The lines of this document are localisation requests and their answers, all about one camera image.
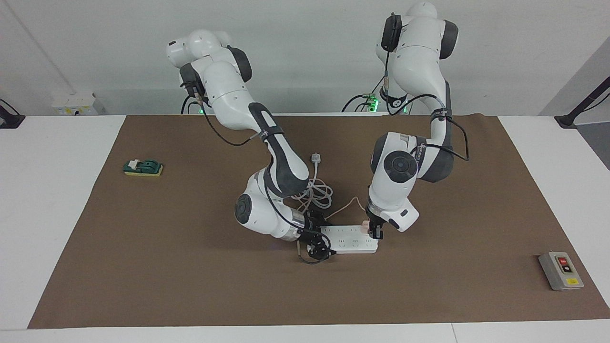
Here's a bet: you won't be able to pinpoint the thin pink charger cable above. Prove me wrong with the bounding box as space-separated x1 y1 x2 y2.
292 197 366 224

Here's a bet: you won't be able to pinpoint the white power strip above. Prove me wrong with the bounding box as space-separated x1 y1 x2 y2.
320 225 379 254

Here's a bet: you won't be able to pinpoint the brown table mat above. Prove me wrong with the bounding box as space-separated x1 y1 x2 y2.
28 113 610 329

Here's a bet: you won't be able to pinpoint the white box yellow labels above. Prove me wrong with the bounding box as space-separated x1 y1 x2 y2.
51 93 106 116

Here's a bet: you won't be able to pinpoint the small black clamp stand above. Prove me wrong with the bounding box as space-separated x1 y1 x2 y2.
0 99 25 129

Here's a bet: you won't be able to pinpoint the white power strip cable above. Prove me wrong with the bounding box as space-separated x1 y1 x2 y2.
291 152 334 210

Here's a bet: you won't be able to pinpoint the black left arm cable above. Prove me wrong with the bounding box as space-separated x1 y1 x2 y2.
381 14 470 162

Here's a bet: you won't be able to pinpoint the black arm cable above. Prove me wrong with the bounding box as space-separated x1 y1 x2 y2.
381 14 470 162
180 79 329 265

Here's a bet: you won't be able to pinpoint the black left base cable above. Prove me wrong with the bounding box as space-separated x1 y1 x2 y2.
341 79 386 113

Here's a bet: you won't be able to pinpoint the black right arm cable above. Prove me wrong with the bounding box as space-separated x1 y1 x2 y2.
180 79 329 265

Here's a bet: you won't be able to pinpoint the green knife switch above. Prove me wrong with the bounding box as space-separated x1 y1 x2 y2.
123 159 164 177

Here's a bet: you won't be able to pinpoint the grey on-off switch box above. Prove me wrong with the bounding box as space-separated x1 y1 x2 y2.
539 251 585 292

